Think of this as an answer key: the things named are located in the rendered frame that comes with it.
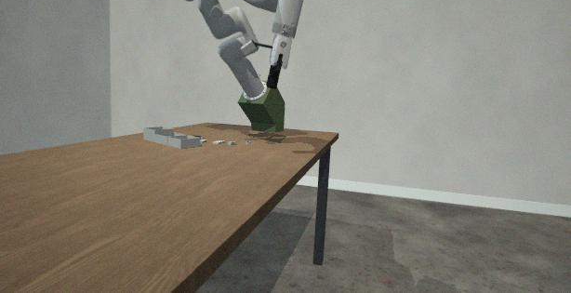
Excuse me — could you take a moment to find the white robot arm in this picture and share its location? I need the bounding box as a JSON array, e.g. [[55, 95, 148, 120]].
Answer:
[[198, 0, 303, 101]]

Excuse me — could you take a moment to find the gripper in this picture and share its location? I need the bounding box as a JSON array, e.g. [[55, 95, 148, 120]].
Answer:
[[266, 32, 295, 89]]

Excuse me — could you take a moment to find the grey open-top bin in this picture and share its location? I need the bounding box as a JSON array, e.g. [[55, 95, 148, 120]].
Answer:
[[143, 127, 201, 149]]

